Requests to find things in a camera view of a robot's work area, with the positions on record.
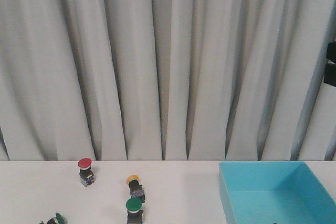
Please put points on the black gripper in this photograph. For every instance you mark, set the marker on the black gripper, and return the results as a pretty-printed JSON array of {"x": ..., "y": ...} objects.
[{"x": 330, "y": 68}]

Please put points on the light blue plastic box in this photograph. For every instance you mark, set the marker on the light blue plastic box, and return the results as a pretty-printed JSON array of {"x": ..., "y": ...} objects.
[{"x": 273, "y": 192}]

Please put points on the lying yellow push button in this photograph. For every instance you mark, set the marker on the lying yellow push button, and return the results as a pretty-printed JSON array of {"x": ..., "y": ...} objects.
[{"x": 135, "y": 188}]

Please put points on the upright green push button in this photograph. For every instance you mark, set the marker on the upright green push button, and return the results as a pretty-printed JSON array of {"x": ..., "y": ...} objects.
[{"x": 134, "y": 209}]

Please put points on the grey pleated curtain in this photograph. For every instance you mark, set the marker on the grey pleated curtain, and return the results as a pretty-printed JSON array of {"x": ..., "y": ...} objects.
[{"x": 167, "y": 80}]

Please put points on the far red push button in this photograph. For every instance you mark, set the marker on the far red push button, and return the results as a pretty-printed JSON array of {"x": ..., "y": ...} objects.
[{"x": 85, "y": 173}]

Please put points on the lying green push button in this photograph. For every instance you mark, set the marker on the lying green push button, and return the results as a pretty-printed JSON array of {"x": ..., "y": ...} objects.
[{"x": 57, "y": 219}]

